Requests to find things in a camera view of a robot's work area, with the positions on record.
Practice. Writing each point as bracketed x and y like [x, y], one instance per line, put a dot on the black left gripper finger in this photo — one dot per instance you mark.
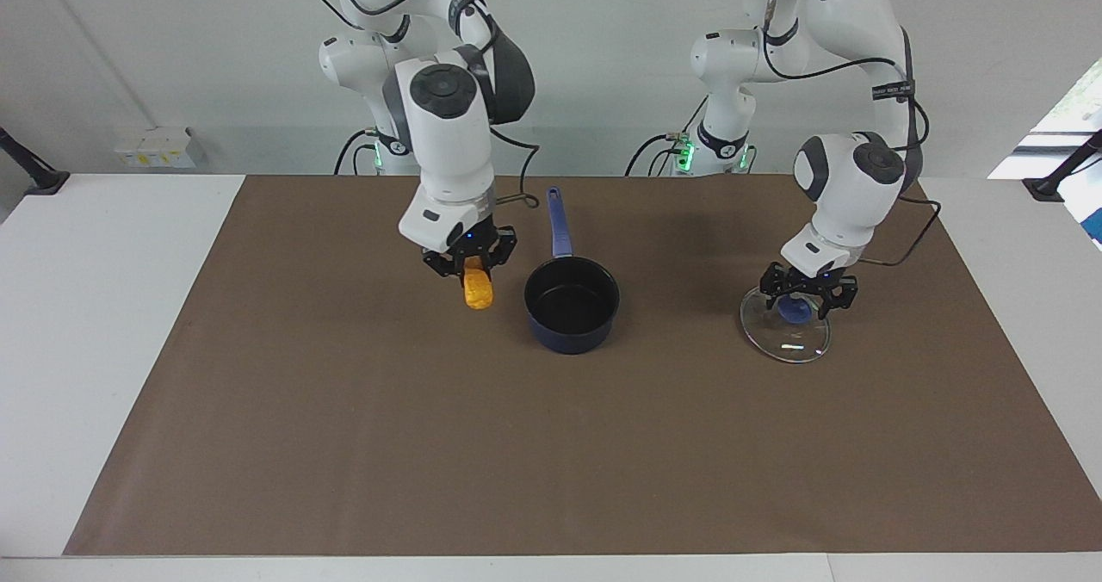
[772, 281]
[841, 298]

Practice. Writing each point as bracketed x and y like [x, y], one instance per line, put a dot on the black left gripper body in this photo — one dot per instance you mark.
[809, 281]

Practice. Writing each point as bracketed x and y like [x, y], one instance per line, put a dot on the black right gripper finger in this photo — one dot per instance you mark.
[501, 248]
[443, 262]

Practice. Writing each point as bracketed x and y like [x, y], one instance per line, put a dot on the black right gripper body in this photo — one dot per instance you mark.
[475, 242]

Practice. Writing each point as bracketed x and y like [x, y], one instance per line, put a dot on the orange toy corn cob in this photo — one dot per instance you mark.
[479, 291]

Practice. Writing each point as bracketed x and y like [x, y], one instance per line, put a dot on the glass pot lid blue knob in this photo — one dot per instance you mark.
[788, 341]

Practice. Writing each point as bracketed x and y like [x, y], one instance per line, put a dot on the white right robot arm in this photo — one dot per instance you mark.
[452, 151]

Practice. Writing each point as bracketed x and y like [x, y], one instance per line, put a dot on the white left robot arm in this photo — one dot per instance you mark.
[848, 195]

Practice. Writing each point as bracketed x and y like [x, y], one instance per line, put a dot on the brown table mat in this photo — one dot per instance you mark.
[516, 444]

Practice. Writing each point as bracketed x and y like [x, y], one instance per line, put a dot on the black clamp stand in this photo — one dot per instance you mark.
[43, 182]
[1046, 188]

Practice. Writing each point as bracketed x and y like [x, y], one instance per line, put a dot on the white wall socket box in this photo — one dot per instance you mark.
[155, 147]

